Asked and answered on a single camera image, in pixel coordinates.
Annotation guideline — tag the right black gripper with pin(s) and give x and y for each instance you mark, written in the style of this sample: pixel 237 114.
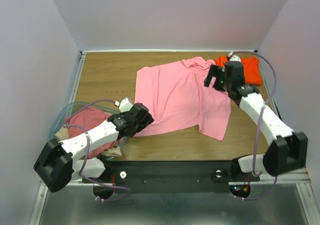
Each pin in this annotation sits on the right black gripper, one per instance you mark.
pixel 219 77

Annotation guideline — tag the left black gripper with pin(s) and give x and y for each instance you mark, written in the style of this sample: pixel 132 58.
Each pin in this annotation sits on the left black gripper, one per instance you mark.
pixel 147 121

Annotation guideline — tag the light pink t shirt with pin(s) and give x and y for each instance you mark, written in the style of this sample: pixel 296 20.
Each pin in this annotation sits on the light pink t shirt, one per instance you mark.
pixel 177 99

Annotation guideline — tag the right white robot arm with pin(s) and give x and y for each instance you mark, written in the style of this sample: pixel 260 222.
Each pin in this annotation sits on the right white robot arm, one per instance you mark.
pixel 287 149

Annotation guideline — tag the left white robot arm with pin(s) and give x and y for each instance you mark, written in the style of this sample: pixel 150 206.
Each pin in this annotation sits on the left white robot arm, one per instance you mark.
pixel 59 161

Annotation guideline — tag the folded orange t shirt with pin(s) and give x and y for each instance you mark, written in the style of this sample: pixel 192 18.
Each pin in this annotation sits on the folded orange t shirt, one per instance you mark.
pixel 251 71

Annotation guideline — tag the dusty rose shirt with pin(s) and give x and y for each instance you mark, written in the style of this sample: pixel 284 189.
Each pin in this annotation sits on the dusty rose shirt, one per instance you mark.
pixel 90 118

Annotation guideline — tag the clear plastic bin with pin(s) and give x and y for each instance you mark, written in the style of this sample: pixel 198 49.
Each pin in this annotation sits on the clear plastic bin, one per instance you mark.
pixel 68 112

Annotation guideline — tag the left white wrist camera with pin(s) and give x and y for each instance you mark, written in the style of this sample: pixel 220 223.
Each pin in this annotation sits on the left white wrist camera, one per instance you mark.
pixel 124 105

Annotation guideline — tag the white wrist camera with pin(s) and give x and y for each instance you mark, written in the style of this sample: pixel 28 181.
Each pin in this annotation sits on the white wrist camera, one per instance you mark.
pixel 233 57
pixel 124 105

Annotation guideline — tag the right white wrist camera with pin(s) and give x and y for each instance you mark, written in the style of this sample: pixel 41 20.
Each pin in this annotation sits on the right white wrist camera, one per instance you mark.
pixel 233 57

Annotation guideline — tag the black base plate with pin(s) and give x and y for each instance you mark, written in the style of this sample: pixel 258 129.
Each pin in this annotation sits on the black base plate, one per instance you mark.
pixel 190 176

